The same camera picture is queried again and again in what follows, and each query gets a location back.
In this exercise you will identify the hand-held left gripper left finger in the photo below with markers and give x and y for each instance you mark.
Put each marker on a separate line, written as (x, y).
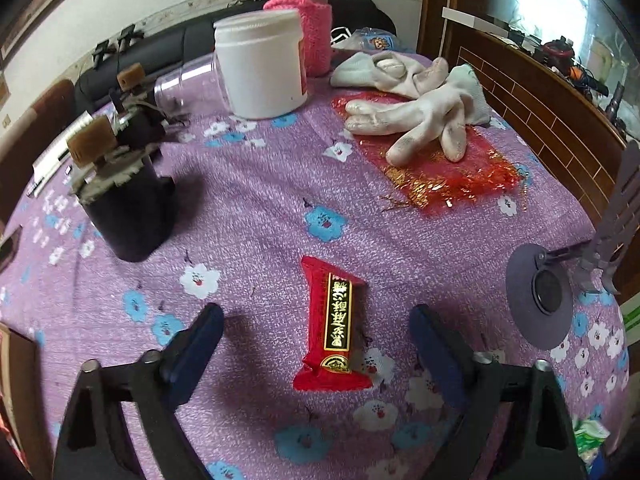
(195, 355)

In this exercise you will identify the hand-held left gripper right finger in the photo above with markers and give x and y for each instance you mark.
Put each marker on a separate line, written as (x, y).
(440, 360)

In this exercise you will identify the red snack packet black label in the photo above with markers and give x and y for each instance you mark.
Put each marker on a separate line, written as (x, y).
(315, 350)

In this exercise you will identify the shallow cardboard box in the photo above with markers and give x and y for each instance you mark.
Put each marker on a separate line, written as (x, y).
(15, 385)

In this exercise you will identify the grey suction cup holder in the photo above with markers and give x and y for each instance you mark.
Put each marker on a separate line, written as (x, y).
(525, 280)

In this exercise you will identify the black pot with wooden block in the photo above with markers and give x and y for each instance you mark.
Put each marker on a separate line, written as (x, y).
(142, 127)
(130, 210)

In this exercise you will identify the purple floral tablecloth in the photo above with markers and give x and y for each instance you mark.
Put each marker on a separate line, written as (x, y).
(260, 200)

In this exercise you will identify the green snack packet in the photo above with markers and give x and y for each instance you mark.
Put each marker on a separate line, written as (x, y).
(590, 440)

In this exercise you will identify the red mesh bag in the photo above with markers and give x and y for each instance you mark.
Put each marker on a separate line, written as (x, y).
(450, 180)

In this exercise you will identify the white work glove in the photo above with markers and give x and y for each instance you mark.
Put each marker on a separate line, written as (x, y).
(365, 72)
(425, 115)

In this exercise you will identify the clear plastic cup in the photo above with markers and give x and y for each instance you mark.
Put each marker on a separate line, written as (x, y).
(185, 82)

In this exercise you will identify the brown wooden cabinet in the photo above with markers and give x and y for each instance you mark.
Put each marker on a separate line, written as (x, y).
(525, 90)

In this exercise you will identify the brown armchair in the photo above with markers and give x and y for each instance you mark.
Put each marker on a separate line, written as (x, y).
(35, 120)

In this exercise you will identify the white plastic jar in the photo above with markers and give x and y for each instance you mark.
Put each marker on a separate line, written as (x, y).
(260, 70)

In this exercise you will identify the black leather sofa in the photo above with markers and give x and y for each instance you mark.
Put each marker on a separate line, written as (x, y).
(170, 42)

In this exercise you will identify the black tracker device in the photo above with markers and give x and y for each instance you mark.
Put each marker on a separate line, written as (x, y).
(131, 35)
(105, 50)

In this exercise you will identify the blue plastic packet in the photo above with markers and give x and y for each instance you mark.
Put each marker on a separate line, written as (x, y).
(375, 40)

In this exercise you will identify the white face mask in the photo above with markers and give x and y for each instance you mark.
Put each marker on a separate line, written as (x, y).
(340, 36)

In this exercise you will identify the bottle with pink knitted sleeve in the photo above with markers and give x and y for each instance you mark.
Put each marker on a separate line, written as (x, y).
(312, 25)

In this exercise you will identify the black bag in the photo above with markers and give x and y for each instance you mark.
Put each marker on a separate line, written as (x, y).
(360, 5)

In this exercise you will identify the glass tank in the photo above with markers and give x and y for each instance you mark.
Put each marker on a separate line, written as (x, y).
(550, 0)

